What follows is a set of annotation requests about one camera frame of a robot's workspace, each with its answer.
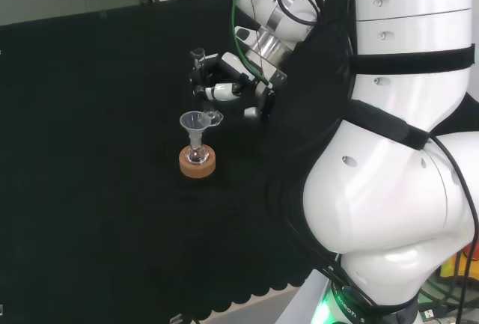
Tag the black bench cloth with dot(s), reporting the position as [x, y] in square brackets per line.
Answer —
[93, 152]

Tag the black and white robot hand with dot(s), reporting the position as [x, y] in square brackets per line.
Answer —
[224, 92]

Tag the yellow stop button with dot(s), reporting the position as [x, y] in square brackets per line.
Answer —
[467, 260]

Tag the clear glass graduated cylinder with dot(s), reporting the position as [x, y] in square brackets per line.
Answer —
[213, 118]

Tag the clear plastic funnel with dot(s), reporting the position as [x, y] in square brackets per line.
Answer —
[191, 122]

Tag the round-bottom glass flask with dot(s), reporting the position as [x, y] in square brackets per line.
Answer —
[197, 155]

